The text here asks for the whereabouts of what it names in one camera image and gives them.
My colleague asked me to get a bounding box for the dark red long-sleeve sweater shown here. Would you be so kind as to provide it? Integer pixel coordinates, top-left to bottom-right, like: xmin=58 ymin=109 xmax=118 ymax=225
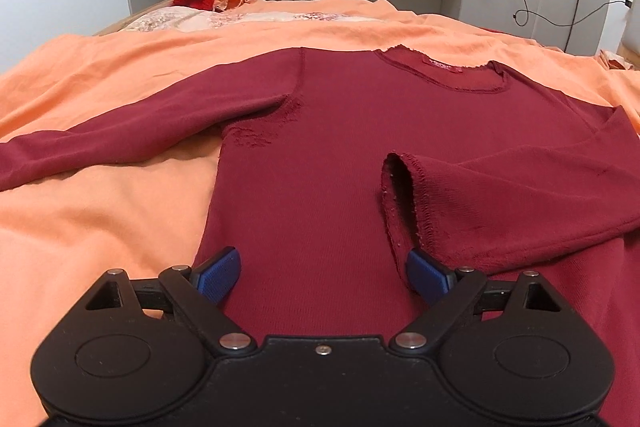
xmin=0 ymin=44 xmax=640 ymax=427

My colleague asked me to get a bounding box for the orange bed duvet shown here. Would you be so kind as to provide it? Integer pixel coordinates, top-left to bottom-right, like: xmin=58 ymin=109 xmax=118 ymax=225
xmin=0 ymin=0 xmax=640 ymax=427

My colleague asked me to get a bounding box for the floral patterned pillow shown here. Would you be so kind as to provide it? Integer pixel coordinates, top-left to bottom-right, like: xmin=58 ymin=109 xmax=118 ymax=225
xmin=125 ymin=6 xmax=348 ymax=32

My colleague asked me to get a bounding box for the orange patterned cloth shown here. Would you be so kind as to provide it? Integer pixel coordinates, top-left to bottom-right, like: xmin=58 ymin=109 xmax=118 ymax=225
xmin=213 ymin=0 xmax=246 ymax=13

